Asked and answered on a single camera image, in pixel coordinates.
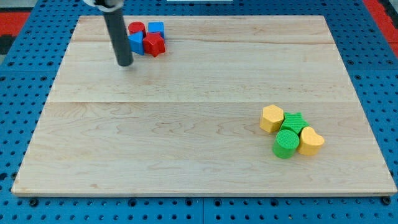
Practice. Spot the red star block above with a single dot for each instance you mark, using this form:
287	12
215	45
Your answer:
154	44

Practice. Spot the blue cube block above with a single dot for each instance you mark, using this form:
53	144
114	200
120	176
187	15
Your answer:
156	26

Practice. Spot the yellow hexagon block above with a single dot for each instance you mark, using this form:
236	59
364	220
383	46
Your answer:
271	118

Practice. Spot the white rod mount collar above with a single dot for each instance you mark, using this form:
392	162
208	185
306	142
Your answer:
105	5

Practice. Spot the green cylinder block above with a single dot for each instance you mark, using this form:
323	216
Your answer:
285	144

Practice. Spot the green star block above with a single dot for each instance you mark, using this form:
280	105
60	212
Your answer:
294	122

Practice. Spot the light wooden board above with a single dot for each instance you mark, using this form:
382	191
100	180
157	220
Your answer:
186	123

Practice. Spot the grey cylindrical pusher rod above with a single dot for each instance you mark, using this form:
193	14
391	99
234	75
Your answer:
117	31

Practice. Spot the yellow heart block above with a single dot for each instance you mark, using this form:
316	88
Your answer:
310	142

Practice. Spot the blue triangle block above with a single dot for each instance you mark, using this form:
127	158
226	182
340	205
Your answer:
136	42

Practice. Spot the red cylinder block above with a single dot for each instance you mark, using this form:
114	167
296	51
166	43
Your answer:
137	26

